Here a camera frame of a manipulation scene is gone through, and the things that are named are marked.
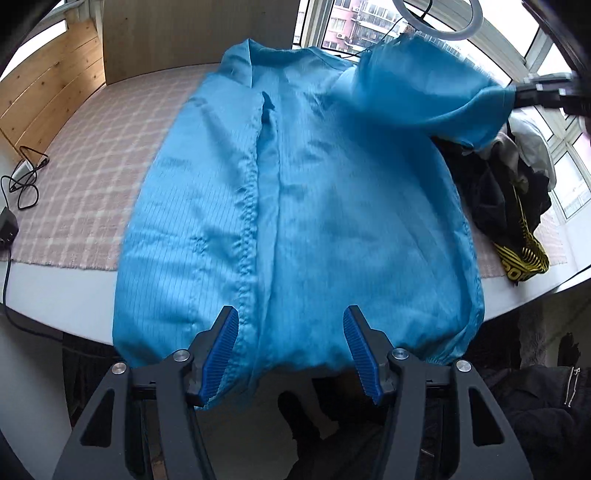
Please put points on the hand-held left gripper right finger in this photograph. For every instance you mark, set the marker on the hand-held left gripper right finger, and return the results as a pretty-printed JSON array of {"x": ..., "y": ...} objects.
[{"x": 362, "y": 355}]

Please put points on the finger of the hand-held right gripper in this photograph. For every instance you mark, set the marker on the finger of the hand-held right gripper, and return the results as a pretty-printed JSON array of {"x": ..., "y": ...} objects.
[
  {"x": 549, "y": 81},
  {"x": 540, "y": 99}
]

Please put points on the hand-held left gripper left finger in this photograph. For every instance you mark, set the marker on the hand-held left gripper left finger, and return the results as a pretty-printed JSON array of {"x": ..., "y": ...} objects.
[{"x": 221, "y": 355}]

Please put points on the blue striped coat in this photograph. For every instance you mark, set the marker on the blue striped coat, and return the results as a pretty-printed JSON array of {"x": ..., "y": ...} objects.
[{"x": 323, "y": 207}]

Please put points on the beige garment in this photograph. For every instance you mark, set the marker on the beige garment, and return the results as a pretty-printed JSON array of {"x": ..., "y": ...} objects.
[{"x": 505, "y": 147}]

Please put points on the person's black jacket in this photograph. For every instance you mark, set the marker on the person's black jacket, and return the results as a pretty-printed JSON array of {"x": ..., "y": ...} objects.
[{"x": 545, "y": 406}]

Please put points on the pink plaid mat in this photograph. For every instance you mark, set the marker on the pink plaid mat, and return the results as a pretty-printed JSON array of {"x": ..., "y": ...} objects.
[{"x": 83, "y": 184}]

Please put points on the black power adapter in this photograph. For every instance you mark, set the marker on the black power adapter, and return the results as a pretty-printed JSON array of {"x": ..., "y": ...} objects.
[{"x": 8, "y": 230}]

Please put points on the white charger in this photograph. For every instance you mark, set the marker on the white charger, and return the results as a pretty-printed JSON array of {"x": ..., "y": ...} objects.
[{"x": 21, "y": 170}]

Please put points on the light wooden board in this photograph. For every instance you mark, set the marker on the light wooden board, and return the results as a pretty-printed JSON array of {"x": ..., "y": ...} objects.
[{"x": 184, "y": 37}]

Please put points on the pine wood panel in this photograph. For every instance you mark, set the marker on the pine wood panel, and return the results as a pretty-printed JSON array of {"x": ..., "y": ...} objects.
[{"x": 51, "y": 78}]

